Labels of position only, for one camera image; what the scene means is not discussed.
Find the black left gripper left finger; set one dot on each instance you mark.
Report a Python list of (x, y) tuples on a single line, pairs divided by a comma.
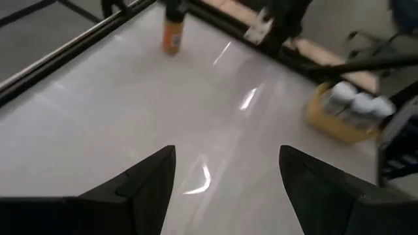
[(98, 212)]

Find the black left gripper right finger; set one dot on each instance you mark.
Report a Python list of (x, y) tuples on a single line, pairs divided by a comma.
[(343, 209)]

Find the white-lid bagel seasoning jar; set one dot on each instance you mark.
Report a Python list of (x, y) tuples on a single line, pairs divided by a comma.
[(343, 93), (381, 108), (362, 102)]

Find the yellow plastic bin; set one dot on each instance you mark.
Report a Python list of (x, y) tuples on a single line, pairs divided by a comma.
[(330, 125)]

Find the black RGB computer tower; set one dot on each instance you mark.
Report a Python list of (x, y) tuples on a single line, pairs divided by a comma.
[(405, 14)]

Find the orange black-lid spice jar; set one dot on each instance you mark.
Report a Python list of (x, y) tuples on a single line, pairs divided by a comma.
[(173, 32)]

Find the black aluminium table frame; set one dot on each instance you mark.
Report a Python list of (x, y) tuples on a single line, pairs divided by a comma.
[(49, 55)]

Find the black frame clamp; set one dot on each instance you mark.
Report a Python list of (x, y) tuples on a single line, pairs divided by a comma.
[(112, 5)]

